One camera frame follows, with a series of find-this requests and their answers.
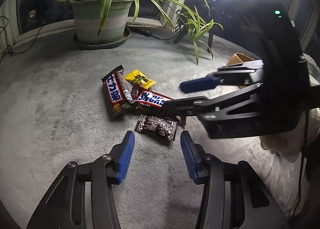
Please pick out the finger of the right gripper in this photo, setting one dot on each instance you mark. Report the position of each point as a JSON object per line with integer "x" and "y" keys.
{"x": 197, "y": 106}
{"x": 212, "y": 80}

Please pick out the green plant pot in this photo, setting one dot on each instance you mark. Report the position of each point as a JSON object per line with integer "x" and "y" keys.
{"x": 91, "y": 29}

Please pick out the black tripod stand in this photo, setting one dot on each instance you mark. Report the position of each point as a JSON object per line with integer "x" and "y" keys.
{"x": 212, "y": 4}

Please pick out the small spider plantlet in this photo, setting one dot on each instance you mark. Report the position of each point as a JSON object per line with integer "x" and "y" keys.
{"x": 196, "y": 27}

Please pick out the brown cardboard box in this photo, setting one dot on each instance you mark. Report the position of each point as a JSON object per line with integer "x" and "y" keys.
{"x": 237, "y": 61}

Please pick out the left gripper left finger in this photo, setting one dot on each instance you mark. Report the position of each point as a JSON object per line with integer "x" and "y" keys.
{"x": 63, "y": 205}

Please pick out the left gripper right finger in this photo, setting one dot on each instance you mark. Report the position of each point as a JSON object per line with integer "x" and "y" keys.
{"x": 233, "y": 195}

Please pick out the yellow candy packet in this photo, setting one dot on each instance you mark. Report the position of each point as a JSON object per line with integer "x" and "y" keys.
{"x": 137, "y": 77}

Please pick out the Snickers bar Chinese label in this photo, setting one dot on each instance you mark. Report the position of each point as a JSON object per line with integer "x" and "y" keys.
{"x": 119, "y": 99}

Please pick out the right hand in white glove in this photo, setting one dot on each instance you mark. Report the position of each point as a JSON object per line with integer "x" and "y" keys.
{"x": 288, "y": 144}

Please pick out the dark brown patterned candy packet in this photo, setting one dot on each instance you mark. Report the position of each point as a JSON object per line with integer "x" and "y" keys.
{"x": 163, "y": 128}

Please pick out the black power strip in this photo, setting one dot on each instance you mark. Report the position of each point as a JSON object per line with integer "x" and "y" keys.
{"x": 176, "y": 38}

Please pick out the Snickers bar English label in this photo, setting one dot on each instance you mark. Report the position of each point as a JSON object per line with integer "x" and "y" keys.
{"x": 151, "y": 102}

